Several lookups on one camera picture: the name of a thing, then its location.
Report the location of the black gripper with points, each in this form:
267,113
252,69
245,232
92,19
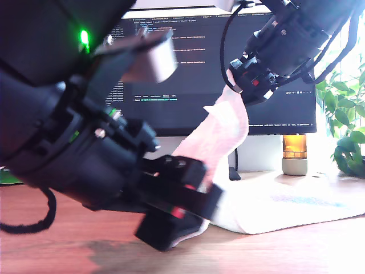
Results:
268,57
114,171

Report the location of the white pink tea towel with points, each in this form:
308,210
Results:
271,205

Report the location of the wide black monitor with stand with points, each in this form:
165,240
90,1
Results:
199,114

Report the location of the amber glass jar grey base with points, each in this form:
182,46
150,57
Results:
294,148

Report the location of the green leafy houseplant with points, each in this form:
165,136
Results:
342,114

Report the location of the green snack bag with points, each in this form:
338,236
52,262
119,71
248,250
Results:
8,177

